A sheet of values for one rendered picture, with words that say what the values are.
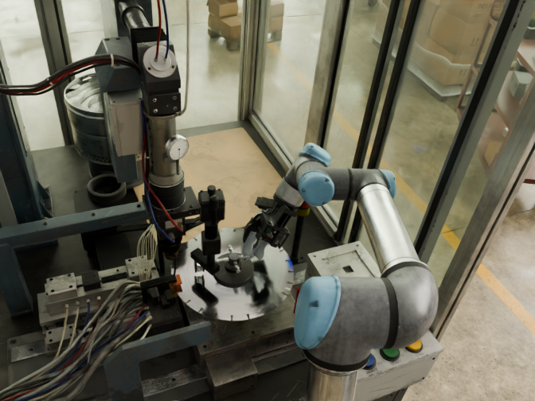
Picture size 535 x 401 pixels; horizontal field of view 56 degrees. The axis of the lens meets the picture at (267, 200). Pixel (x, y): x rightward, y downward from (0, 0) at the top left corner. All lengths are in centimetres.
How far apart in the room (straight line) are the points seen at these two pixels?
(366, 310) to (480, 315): 200
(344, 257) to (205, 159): 81
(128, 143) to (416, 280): 62
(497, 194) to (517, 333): 174
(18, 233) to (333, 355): 88
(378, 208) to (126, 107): 54
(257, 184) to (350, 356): 122
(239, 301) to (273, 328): 14
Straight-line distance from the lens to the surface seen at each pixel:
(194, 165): 205
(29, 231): 141
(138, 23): 108
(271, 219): 127
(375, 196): 108
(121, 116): 104
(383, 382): 138
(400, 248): 96
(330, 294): 80
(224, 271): 135
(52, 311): 151
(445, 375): 250
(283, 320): 141
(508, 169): 109
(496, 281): 300
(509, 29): 103
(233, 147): 216
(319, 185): 110
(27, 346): 154
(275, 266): 139
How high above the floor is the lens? 198
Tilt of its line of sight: 40 degrees down
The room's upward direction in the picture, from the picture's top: 6 degrees clockwise
